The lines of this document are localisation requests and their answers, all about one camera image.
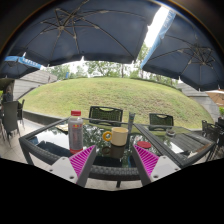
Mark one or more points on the grey umbrella pole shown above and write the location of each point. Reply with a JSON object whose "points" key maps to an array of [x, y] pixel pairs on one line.
{"points": [[130, 124]]}

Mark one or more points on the dark wicker chair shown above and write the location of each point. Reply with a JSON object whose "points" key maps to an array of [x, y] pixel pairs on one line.
{"points": [[160, 121], [105, 115]]}

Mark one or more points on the glass top wicker table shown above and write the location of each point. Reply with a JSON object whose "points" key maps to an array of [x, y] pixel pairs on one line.
{"points": [[111, 163]]}

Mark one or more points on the plastic bottle red cap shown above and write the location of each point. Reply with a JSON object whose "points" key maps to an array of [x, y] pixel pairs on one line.
{"points": [[75, 131]]}

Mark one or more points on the cream mug yellow handle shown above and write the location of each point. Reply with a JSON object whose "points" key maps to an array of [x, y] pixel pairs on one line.
{"points": [[116, 136]]}

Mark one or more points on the dark chair far left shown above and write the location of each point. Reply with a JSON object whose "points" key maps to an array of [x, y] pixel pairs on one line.
{"points": [[12, 112]]}

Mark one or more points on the dark chair far right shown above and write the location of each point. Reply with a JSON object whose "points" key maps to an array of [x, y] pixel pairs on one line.
{"points": [[216, 134]]}

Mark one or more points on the large navy parasol centre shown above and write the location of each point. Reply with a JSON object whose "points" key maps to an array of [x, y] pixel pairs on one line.
{"points": [[92, 30]]}

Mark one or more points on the small ashtray on table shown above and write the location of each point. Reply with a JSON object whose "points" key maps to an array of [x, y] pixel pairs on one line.
{"points": [[170, 133]]}

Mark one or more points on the dark wicker chair right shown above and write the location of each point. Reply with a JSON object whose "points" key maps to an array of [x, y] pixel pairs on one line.
{"points": [[160, 121]]}

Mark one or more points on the navy parasol right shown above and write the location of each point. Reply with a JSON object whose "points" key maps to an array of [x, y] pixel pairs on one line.
{"points": [[182, 51]]}

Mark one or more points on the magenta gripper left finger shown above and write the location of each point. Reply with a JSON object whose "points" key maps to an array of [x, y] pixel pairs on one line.
{"points": [[75, 168]]}

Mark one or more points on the red round coaster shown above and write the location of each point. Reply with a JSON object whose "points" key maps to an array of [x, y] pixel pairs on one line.
{"points": [[144, 144]]}

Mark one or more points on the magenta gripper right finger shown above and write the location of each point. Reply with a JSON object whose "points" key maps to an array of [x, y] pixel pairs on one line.
{"points": [[152, 167]]}

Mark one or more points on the navy parasol left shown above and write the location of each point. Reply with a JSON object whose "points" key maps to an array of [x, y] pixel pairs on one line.
{"points": [[16, 67]]}

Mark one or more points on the dark wicker chair left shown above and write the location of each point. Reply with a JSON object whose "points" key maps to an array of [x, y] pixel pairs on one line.
{"points": [[105, 115]]}

